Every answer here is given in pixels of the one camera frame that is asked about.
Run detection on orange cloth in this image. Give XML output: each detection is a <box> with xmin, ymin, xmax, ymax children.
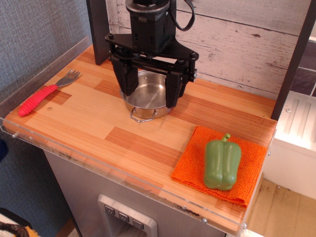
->
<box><xmin>171</xmin><ymin>126</ymin><xmax>267</xmax><ymax>207</ymax></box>

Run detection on toy fridge dispenser panel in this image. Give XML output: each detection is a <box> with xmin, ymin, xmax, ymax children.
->
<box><xmin>98</xmin><ymin>194</ymin><xmax>158</xmax><ymax>237</ymax></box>

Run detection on dark vertical post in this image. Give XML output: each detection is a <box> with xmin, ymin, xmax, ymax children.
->
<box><xmin>271</xmin><ymin>0</ymin><xmax>316</xmax><ymax>120</ymax></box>
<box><xmin>86</xmin><ymin>0</ymin><xmax>110</xmax><ymax>65</ymax></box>

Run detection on dark vertical post left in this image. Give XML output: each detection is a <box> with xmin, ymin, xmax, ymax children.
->
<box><xmin>86</xmin><ymin>0</ymin><xmax>110</xmax><ymax>65</ymax></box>

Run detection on red-handled fork spatula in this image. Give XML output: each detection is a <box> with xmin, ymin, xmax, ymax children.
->
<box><xmin>18</xmin><ymin>70</ymin><xmax>81</xmax><ymax>117</ymax></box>

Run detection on white toy sink drainboard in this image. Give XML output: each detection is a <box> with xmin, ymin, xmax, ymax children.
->
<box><xmin>273</xmin><ymin>90</ymin><xmax>316</xmax><ymax>151</ymax></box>

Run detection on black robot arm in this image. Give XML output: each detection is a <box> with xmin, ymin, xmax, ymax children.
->
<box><xmin>106</xmin><ymin>0</ymin><xmax>199</xmax><ymax>108</ymax></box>

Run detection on dark vertical post right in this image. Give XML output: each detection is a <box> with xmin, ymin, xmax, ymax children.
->
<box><xmin>271</xmin><ymin>0</ymin><xmax>316</xmax><ymax>120</ymax></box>

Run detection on green toy bell pepper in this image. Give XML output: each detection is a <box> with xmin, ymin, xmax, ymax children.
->
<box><xmin>203</xmin><ymin>133</ymin><xmax>241</xmax><ymax>191</ymax></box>

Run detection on small steel pot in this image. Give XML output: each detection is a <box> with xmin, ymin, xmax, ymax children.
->
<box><xmin>120</xmin><ymin>70</ymin><xmax>173</xmax><ymax>123</ymax></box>

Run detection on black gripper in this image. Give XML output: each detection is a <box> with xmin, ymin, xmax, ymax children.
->
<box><xmin>106</xmin><ymin>9</ymin><xmax>198</xmax><ymax>108</ymax></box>

